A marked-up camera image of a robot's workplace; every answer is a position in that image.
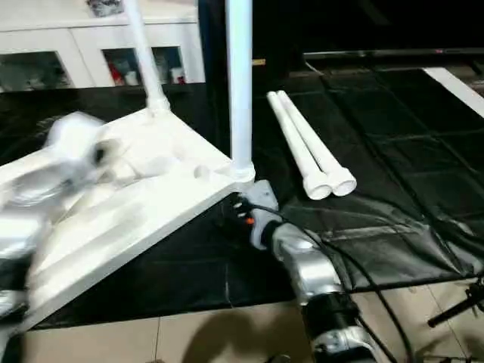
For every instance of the white plastic table top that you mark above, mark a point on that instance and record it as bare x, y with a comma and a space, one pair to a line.
132, 211

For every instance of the white plastic table leg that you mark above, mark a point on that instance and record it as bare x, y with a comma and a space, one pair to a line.
145, 49
325, 151
240, 94
298, 151

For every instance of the black tripod stand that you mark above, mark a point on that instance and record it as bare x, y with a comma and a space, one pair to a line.
457, 306

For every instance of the white glass-door cabinet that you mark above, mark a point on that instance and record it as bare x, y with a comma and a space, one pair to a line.
87, 34

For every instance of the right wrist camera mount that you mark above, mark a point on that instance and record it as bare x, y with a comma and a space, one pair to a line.
262, 196

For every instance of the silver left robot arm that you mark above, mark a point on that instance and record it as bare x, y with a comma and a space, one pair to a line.
22, 234

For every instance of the black work mat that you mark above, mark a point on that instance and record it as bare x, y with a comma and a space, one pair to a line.
378, 211

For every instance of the black metal rail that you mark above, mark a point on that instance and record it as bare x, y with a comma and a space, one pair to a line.
397, 53

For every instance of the small tan label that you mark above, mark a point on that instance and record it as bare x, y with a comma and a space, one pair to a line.
259, 61

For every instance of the white canister red base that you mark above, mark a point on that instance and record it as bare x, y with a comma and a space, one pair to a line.
176, 75

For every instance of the white flat strip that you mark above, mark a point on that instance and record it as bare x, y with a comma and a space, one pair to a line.
453, 90

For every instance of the red labelled package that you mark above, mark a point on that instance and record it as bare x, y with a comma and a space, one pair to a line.
115, 73

